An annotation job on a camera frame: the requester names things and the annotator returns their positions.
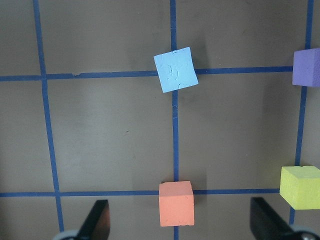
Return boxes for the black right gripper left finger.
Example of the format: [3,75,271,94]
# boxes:
[76,199,111,240]

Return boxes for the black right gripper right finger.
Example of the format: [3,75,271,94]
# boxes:
[249,197,298,240]

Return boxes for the light blue foam block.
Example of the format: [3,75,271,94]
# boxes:
[153,47,199,93]

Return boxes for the yellow foam block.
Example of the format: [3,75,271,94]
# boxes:
[279,166,320,210]

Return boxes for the orange foam block near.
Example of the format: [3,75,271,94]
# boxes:
[158,181,195,227]

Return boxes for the purple foam block right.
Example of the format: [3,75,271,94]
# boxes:
[292,48,320,87]

